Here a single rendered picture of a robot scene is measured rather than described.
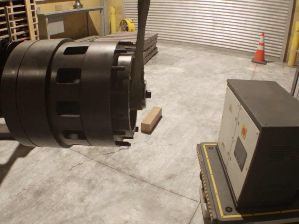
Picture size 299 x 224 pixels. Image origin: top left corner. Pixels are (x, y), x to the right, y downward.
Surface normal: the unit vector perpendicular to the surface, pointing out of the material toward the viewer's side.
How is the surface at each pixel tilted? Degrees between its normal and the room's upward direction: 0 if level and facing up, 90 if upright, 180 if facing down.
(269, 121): 0
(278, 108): 0
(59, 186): 0
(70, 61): 36
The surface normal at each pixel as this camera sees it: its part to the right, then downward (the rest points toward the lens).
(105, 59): -0.03, -0.46
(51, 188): 0.00, -0.88
